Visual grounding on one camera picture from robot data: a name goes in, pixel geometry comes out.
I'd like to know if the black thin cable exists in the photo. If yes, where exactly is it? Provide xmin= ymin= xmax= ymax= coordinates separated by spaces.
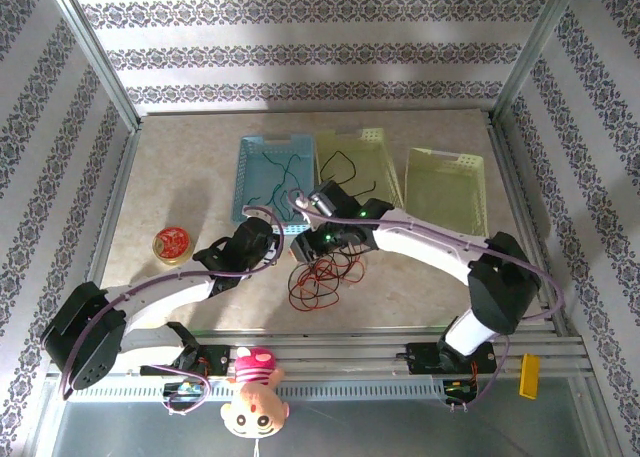
xmin=319 ymin=150 xmax=377 ymax=198
xmin=309 ymin=256 xmax=352 ymax=289

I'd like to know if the green thin cable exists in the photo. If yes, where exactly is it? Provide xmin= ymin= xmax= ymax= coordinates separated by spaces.
xmin=248 ymin=176 xmax=301 ymax=224
xmin=262 ymin=149 xmax=304 ymax=193

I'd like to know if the blue perforated plastic basket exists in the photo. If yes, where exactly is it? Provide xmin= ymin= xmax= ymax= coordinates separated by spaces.
xmin=229 ymin=133 xmax=316 ymax=228

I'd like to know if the red round tin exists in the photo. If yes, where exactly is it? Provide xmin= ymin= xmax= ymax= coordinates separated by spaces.
xmin=152 ymin=225 xmax=194 ymax=266

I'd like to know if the yellow perforated plastic basket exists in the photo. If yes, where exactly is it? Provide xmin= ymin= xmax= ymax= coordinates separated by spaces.
xmin=313 ymin=127 xmax=405 ymax=218
xmin=403 ymin=146 xmax=489 ymax=238

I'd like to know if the pink plush doll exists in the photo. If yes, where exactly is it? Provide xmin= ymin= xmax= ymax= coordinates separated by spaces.
xmin=219 ymin=345 xmax=292 ymax=439

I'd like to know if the small circuit board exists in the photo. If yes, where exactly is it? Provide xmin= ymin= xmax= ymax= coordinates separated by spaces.
xmin=163 ymin=380 xmax=206 ymax=398
xmin=442 ymin=376 xmax=476 ymax=403

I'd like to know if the grey metal panel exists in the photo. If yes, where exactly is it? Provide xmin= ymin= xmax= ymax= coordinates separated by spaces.
xmin=49 ymin=400 xmax=589 ymax=457

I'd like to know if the yellow block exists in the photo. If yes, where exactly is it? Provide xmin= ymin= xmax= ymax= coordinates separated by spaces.
xmin=518 ymin=354 xmax=542 ymax=400

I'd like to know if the aluminium extrusion frame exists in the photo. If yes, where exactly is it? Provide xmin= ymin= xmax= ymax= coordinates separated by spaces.
xmin=22 ymin=0 xmax=621 ymax=457

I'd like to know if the slotted grey cable duct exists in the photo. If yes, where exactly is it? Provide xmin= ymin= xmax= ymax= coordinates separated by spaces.
xmin=59 ymin=380 xmax=451 ymax=403

